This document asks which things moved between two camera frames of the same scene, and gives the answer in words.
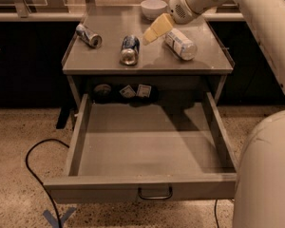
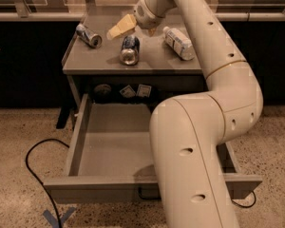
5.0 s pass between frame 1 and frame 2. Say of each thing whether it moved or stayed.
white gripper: moved
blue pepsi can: stayed
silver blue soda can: stayed
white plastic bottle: stayed
